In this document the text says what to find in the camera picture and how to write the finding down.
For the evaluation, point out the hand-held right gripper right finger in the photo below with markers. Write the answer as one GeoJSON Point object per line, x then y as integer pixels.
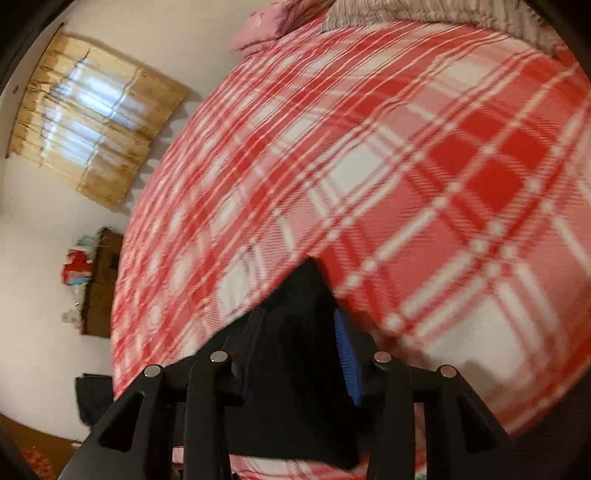
{"type": "Point", "coordinates": [347, 360]}

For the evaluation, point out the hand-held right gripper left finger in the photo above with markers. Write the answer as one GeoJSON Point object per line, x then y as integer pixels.
{"type": "Point", "coordinates": [203, 397]}

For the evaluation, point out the black pants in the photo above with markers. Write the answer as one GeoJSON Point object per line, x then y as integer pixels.
{"type": "Point", "coordinates": [300, 369]}

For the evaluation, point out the dark box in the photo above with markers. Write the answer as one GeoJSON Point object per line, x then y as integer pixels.
{"type": "Point", "coordinates": [94, 397]}

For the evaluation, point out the brown wooden cabinet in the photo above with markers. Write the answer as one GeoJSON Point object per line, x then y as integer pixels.
{"type": "Point", "coordinates": [99, 286]}

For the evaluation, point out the red gift bag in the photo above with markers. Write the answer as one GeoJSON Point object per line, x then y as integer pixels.
{"type": "Point", "coordinates": [76, 266]}

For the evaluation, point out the red plaid bedsheet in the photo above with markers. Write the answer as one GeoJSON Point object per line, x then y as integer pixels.
{"type": "Point", "coordinates": [369, 161]}

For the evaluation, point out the beige floral curtain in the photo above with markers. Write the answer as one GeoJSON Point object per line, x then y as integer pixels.
{"type": "Point", "coordinates": [92, 115]}

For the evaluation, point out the pink folded blanket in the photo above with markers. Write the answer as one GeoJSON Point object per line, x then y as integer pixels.
{"type": "Point", "coordinates": [268, 27]}

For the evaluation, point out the striped pillow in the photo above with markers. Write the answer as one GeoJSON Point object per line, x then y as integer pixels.
{"type": "Point", "coordinates": [438, 11]}

